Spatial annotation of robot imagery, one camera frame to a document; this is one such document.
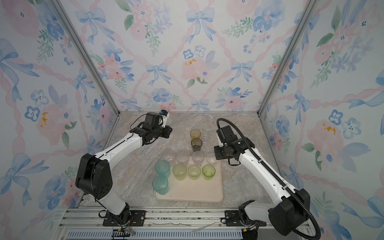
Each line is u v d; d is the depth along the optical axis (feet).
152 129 2.26
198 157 3.00
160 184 2.75
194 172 2.94
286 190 1.33
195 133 3.41
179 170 2.90
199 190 2.75
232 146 1.75
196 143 3.23
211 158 3.04
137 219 2.42
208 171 2.89
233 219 2.35
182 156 3.03
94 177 1.53
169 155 3.04
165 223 2.41
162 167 2.79
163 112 2.60
